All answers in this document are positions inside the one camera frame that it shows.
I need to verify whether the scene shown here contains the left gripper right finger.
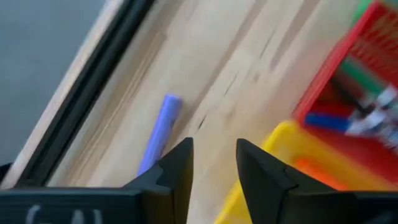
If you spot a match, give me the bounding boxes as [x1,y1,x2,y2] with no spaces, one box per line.
[236,138,359,224]

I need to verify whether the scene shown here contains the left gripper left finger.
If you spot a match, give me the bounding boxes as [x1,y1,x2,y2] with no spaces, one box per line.
[123,138,195,224]

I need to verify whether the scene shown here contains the orange highlighter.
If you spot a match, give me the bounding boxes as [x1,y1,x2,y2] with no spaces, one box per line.
[294,157,348,191]

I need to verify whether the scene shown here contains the lavender highlighter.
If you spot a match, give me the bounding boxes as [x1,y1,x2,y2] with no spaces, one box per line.
[136,94,184,177]

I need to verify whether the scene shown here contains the blue Expo marker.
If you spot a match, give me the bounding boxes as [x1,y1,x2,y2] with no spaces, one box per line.
[303,111,392,138]

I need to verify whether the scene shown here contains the black cap white marker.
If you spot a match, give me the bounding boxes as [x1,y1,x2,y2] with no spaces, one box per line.
[329,79,379,116]

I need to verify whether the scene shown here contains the green Expo marker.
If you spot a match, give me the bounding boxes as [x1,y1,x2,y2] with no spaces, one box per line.
[338,57,398,103]

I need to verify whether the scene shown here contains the yellow plastic basket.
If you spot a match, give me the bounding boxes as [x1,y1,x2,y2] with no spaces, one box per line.
[213,119,398,224]

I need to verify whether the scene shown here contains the red plastic basket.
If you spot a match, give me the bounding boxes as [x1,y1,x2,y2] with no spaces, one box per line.
[292,0,398,184]

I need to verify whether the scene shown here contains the green plastic basket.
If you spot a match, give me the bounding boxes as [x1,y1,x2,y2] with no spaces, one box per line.
[351,0,398,26]

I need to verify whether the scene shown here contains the black aluminium table frame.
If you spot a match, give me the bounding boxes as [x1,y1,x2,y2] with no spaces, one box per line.
[0,0,156,189]

